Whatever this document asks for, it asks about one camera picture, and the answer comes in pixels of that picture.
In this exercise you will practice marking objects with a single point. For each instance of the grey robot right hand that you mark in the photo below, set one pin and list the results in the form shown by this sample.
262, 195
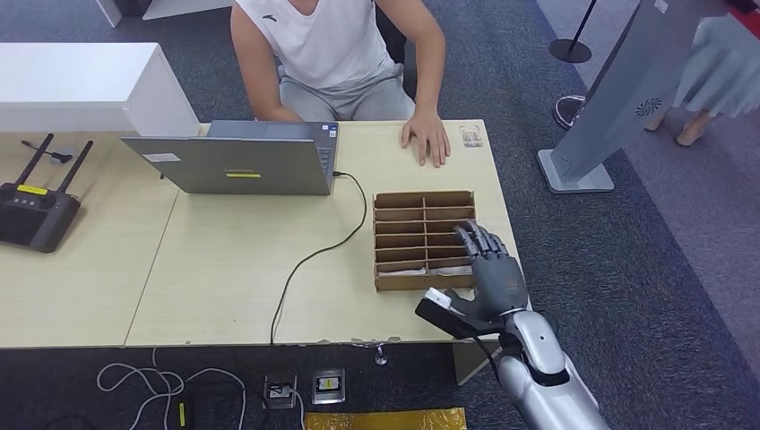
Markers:
499, 285

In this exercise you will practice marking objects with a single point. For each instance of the person's left hand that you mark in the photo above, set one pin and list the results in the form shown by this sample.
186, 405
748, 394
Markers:
427, 136

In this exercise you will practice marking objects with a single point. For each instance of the person's right hand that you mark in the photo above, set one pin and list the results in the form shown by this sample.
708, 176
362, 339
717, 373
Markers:
282, 116

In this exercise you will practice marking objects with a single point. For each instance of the autumn print ID card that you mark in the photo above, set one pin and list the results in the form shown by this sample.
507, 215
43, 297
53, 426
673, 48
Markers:
471, 136

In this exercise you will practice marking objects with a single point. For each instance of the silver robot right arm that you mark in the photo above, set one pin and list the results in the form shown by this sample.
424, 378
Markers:
546, 386

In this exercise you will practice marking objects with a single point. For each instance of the person's left forearm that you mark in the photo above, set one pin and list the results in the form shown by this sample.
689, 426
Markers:
429, 77

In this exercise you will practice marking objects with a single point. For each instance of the person's right forearm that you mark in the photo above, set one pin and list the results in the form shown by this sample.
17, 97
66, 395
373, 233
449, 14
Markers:
261, 89

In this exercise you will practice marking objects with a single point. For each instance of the white key card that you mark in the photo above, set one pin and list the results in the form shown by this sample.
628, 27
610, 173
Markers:
448, 271
404, 273

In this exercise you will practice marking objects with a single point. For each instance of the cardboard card organizer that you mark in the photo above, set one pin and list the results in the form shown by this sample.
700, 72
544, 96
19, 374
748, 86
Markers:
415, 285

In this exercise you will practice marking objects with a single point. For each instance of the seated person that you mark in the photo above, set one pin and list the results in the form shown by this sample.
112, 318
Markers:
320, 41

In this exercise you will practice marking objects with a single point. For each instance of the standing person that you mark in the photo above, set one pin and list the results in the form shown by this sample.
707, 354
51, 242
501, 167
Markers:
718, 65

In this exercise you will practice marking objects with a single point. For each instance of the grey laptop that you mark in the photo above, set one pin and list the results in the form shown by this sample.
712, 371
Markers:
249, 160

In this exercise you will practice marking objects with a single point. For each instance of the pale desk leg panel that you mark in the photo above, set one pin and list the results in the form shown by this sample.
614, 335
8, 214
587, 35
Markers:
469, 362

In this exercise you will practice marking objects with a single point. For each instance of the small metal desk fitting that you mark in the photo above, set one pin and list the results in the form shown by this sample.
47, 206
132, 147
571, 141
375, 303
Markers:
380, 356

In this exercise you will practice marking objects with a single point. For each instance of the chrome stanchion base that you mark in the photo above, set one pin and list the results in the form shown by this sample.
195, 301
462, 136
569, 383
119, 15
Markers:
564, 116

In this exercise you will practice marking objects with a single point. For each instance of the gold floor mat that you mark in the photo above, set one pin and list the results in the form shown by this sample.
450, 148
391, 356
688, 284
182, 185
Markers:
386, 420

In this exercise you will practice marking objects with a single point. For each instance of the closed floor socket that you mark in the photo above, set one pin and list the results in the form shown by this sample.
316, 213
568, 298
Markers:
328, 386

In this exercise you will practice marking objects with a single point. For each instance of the grey kiosk stand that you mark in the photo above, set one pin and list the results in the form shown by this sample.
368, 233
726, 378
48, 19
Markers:
623, 89

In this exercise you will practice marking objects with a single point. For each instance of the white cabinet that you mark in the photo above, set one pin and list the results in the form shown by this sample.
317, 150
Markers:
71, 77

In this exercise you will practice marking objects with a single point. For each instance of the small black desk gadget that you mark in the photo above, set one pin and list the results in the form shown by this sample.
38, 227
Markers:
49, 155

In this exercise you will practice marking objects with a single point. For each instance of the open floor socket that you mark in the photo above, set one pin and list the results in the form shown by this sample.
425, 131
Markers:
279, 392

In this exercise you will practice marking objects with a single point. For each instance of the black controller with antennas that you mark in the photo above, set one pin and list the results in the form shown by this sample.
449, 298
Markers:
35, 219

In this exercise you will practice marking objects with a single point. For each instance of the black power brick yellow label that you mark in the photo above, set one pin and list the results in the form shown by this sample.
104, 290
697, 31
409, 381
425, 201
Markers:
183, 413

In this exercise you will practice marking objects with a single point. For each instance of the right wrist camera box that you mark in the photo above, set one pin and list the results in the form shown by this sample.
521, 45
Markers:
445, 317

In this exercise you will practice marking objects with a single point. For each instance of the black stanchion post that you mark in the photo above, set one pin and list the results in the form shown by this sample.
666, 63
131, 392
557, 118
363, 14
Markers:
570, 52

